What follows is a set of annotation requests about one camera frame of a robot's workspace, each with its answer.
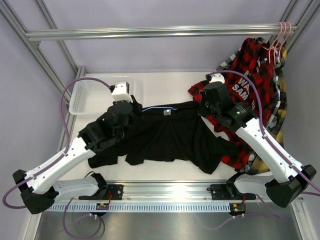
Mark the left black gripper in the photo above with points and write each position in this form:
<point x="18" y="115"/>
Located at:
<point x="137" y="110"/>

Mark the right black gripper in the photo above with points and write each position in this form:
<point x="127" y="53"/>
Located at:
<point x="202" y="111"/>

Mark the black polo shirt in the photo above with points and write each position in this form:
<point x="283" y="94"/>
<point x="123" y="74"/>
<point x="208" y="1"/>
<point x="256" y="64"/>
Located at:
<point x="167" y="135"/>

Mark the light blue wire hanger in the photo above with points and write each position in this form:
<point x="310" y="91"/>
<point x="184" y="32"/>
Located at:
<point x="158" y="107"/>

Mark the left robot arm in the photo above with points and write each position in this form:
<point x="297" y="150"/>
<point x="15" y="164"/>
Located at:
<point x="41" y="187"/>

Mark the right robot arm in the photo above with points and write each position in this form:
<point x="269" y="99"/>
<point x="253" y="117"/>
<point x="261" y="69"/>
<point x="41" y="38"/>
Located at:
<point x="288" y="179"/>

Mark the red black plaid shirt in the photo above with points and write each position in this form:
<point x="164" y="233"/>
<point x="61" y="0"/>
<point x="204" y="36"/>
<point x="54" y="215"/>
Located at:
<point x="251" y="61"/>

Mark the grey white plaid shirt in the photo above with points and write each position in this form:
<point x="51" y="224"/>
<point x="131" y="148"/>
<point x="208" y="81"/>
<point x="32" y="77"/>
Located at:
<point x="225" y="65"/>

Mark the yellow plaid shirt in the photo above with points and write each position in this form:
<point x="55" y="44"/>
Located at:
<point x="275" y="122"/>

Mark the white plastic basket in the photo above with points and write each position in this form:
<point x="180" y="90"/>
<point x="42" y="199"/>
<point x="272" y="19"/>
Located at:
<point x="91" y="98"/>

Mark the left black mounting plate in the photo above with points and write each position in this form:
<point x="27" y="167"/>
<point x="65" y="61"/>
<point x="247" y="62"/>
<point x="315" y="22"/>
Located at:
<point x="114" y="192"/>

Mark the black mounting plate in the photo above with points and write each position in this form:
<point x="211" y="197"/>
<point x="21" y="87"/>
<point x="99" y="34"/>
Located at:
<point x="114" y="192"/>
<point x="219" y="191"/>

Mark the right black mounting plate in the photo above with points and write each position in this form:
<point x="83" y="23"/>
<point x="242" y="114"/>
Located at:
<point x="219" y="191"/>

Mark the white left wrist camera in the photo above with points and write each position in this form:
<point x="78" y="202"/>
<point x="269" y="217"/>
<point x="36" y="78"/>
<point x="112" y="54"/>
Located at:
<point x="120" y="91"/>

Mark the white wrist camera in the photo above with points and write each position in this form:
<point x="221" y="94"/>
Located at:
<point x="120" y="91"/>
<point x="217" y="77"/>

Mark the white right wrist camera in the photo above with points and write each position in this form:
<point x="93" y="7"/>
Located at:
<point x="217" y="77"/>

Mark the pink wire hanger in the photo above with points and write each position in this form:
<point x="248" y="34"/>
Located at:
<point x="271" y="46"/>
<point x="277" y="44"/>
<point x="284" y="40"/>

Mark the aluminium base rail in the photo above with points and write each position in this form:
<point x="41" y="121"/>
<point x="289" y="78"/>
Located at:
<point x="154" y="192"/>

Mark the aluminium hanging rail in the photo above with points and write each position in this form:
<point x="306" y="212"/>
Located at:
<point x="161" y="32"/>

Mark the white slotted cable duct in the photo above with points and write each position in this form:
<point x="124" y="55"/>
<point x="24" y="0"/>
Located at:
<point x="141" y="207"/>

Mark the right aluminium frame post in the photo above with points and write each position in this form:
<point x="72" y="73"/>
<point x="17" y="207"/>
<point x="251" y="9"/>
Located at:
<point x="309" y="11"/>

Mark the aluminium frame post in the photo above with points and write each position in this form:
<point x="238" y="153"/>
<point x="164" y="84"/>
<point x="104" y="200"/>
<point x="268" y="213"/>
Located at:
<point x="33" y="47"/>
<point x="309" y="11"/>

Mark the left aluminium frame post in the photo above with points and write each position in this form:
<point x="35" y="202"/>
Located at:
<point x="33" y="47"/>

